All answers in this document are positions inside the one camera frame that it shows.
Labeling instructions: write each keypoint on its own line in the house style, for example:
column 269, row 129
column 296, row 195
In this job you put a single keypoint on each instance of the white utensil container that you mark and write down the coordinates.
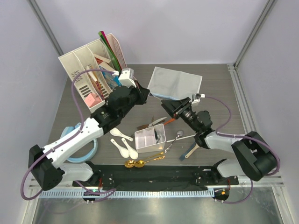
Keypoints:
column 150, row 139

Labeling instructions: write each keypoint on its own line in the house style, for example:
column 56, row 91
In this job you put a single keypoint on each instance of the red striped book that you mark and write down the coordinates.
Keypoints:
column 95, row 82

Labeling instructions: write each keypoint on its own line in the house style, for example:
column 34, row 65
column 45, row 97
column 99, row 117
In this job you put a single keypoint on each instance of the beige wooden spoon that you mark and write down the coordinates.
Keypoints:
column 191, row 151

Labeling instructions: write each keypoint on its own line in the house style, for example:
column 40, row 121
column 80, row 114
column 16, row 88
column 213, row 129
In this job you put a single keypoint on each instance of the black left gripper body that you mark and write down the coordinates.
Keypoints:
column 136, row 98

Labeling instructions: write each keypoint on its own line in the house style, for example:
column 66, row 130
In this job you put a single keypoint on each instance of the grey folded cloth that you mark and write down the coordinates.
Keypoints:
column 173, row 84

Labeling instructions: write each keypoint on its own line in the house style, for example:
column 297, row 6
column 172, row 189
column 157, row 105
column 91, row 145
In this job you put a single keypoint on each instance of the green plastic folder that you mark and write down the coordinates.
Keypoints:
column 114, row 59

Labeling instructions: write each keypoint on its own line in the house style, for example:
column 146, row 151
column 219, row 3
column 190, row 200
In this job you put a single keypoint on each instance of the pink box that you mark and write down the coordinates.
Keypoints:
column 92, row 99

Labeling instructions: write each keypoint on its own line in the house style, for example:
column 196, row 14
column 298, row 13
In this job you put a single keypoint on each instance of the blue illustrated book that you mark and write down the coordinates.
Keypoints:
column 111, row 80

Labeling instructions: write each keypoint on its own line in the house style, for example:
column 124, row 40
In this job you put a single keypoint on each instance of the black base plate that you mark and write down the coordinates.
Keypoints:
column 116, row 176

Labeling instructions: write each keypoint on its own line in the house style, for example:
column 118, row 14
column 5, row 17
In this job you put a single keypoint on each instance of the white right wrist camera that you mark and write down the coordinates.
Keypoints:
column 197, row 97

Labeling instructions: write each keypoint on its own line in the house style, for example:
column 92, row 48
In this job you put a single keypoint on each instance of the white chopstick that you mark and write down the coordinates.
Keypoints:
column 181, row 138

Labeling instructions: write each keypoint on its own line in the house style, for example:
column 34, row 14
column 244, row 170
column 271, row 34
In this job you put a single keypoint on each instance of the blue plastic knife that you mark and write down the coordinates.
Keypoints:
column 182, row 157

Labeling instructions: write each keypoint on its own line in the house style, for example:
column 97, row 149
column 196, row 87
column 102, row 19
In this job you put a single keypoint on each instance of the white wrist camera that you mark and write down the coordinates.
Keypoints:
column 197, row 97
column 126, row 77

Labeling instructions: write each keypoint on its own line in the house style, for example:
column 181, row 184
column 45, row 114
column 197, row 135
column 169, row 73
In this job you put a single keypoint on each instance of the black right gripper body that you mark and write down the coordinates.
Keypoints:
column 182, row 110

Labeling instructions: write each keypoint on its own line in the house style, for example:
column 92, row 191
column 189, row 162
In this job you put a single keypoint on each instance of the silver table knife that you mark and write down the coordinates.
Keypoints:
column 157, row 121

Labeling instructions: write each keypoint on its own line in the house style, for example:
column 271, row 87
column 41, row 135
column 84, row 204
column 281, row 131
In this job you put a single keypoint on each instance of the white desktop file organizer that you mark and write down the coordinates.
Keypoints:
column 93, row 55

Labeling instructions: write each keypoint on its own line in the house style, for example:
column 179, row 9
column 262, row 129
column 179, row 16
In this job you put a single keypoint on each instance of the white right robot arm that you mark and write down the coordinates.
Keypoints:
column 254, row 157

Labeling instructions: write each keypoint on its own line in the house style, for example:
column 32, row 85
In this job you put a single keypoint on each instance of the light blue headphones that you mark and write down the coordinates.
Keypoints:
column 86, row 157

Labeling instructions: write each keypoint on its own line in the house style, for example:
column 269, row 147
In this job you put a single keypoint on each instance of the white ceramic spoon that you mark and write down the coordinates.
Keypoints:
column 132, row 152
column 123, row 151
column 117, row 133

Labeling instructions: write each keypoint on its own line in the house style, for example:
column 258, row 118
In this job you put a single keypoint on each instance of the orange plastic utensil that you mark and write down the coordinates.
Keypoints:
column 169, row 121

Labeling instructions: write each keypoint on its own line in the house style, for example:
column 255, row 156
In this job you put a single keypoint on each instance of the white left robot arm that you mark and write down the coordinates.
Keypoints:
column 47, row 164

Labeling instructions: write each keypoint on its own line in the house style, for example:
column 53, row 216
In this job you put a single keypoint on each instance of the silver metal spoon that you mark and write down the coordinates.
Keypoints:
column 180, row 133

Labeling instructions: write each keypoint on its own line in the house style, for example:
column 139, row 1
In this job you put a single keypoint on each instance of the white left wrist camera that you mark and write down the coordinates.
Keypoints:
column 126, row 77

